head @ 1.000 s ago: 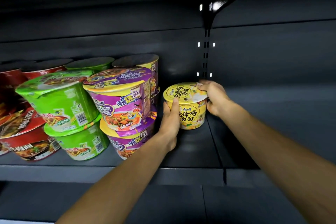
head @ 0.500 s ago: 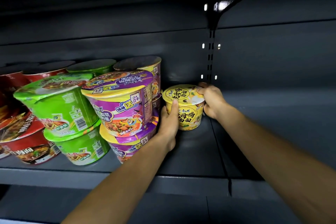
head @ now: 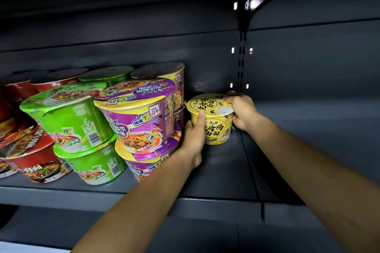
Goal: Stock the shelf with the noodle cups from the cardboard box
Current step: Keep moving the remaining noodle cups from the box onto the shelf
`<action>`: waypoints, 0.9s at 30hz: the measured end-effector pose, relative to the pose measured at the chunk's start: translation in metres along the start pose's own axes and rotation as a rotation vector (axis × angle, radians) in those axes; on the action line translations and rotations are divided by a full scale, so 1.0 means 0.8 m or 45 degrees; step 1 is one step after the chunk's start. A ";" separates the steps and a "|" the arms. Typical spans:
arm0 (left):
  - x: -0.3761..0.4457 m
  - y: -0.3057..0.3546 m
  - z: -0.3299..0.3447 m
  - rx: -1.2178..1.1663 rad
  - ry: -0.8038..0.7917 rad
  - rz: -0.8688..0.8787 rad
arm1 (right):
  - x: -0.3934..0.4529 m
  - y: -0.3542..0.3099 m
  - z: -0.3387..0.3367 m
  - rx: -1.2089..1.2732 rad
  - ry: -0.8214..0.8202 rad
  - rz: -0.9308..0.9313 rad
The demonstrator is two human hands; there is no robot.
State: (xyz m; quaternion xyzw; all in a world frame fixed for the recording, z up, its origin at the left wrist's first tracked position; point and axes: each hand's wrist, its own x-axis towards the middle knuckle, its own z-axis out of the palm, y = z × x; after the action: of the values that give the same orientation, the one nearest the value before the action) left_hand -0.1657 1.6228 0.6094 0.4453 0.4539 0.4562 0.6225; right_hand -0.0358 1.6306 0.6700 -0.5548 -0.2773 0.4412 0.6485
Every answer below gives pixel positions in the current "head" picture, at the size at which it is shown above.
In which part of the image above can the person's right hand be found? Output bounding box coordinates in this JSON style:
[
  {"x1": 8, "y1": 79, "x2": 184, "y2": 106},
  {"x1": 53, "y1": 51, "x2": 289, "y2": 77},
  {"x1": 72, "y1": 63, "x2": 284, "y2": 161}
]
[{"x1": 224, "y1": 91, "x2": 261, "y2": 133}]

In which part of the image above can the person's left hand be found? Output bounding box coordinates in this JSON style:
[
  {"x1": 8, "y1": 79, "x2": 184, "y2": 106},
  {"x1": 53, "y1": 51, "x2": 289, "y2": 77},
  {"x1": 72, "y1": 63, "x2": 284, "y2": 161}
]
[{"x1": 180, "y1": 110, "x2": 207, "y2": 169}]

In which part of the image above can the yellow noodle bowl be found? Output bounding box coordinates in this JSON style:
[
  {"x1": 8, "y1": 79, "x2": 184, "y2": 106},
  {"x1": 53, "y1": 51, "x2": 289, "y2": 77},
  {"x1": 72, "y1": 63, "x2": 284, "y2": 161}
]
[{"x1": 186, "y1": 93, "x2": 236, "y2": 146}]

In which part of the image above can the dark metal store shelving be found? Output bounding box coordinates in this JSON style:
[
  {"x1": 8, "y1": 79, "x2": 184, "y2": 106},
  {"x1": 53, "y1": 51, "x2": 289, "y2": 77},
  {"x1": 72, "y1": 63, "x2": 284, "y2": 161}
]
[{"x1": 0, "y1": 0, "x2": 380, "y2": 253}]

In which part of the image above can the green cup noodle bowl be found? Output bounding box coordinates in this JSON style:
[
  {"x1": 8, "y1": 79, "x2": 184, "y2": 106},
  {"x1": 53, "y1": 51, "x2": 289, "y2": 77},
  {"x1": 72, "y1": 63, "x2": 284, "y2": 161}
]
[
  {"x1": 53, "y1": 133, "x2": 128, "y2": 186},
  {"x1": 78, "y1": 66, "x2": 135, "y2": 87},
  {"x1": 19, "y1": 81, "x2": 116, "y2": 154}
]

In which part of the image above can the person's left forearm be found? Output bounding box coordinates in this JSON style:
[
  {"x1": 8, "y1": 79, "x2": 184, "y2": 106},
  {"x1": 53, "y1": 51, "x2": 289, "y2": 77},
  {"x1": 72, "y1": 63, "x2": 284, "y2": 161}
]
[{"x1": 70, "y1": 149, "x2": 196, "y2": 253}]

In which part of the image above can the person's right forearm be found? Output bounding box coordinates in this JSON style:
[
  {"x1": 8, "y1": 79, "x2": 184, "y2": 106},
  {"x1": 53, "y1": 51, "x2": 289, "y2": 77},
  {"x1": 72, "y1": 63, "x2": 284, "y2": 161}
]
[{"x1": 244, "y1": 113, "x2": 380, "y2": 253}]

